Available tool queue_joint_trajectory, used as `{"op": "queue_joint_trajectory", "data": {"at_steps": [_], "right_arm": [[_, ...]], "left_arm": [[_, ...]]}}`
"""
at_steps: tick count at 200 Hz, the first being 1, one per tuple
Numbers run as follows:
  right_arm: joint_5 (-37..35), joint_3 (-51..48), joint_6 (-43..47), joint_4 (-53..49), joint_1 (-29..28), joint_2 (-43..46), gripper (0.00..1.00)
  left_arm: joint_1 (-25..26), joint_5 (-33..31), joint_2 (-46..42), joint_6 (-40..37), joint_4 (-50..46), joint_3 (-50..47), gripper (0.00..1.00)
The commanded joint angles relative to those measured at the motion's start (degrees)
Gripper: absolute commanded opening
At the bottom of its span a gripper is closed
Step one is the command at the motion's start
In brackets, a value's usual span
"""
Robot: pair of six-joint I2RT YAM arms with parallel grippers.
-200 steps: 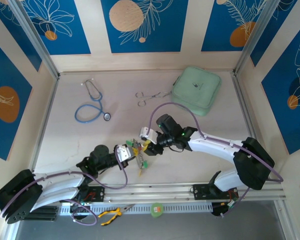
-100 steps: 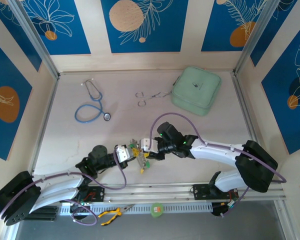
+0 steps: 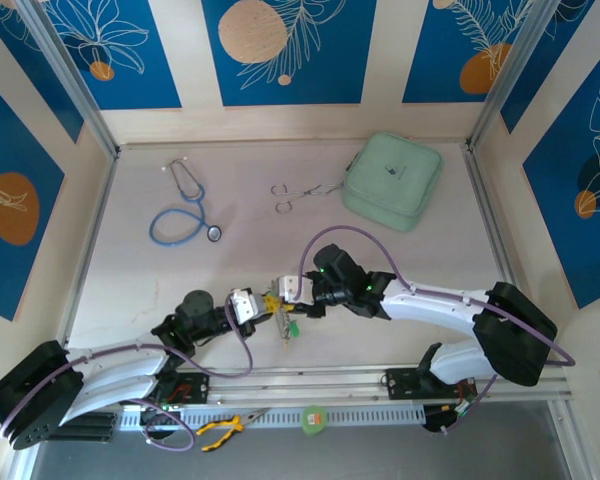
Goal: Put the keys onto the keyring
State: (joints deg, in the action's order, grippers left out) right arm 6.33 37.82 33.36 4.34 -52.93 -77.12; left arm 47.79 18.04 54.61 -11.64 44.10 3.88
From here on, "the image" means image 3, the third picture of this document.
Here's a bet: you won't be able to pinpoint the blue stethoscope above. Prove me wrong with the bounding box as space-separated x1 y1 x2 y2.
148 158 224 247

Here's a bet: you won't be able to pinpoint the metal forceps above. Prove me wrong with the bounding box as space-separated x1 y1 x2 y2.
271 182 342 215

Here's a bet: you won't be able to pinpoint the round green tape roll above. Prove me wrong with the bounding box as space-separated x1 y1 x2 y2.
300 404 327 436

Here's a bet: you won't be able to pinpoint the mint green zip pouch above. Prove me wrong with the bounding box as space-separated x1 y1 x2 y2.
340 132 444 234

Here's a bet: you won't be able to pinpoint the black ribbed block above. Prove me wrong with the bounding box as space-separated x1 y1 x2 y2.
49 412 117 442

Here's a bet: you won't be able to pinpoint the grey metal shelf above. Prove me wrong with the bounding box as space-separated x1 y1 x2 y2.
9 402 594 480

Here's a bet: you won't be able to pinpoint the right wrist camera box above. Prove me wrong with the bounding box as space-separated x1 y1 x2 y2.
273 274 315 306

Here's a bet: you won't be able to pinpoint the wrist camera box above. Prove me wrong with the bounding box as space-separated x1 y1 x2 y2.
228 287 265 324
273 274 315 306

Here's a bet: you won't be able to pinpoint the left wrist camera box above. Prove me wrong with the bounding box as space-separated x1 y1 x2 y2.
228 287 265 324

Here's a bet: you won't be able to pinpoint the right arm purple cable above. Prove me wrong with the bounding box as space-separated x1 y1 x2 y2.
294 225 576 437

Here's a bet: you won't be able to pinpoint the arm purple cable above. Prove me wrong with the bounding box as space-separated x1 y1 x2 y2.
0 297 254 454
294 225 576 437

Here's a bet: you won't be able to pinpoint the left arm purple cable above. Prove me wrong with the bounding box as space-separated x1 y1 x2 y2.
0 297 254 454

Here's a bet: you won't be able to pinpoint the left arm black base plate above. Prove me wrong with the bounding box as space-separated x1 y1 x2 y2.
149 370 212 405

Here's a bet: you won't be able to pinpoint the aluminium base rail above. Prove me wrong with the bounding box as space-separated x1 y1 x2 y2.
22 362 574 412

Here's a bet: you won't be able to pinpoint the yellow handled pliers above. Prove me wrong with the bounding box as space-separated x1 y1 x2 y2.
195 407 271 454

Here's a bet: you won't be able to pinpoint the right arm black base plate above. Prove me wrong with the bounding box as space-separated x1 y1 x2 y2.
382 367 480 401

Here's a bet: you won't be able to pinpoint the white slotted cable tray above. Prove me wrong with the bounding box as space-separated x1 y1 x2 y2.
117 405 427 430

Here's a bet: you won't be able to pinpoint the aluminium side rail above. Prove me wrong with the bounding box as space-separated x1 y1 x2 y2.
462 143 521 291
59 147 120 351

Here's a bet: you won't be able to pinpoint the aluminium corner post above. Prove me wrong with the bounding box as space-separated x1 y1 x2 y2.
467 0 564 151
17 0 122 157

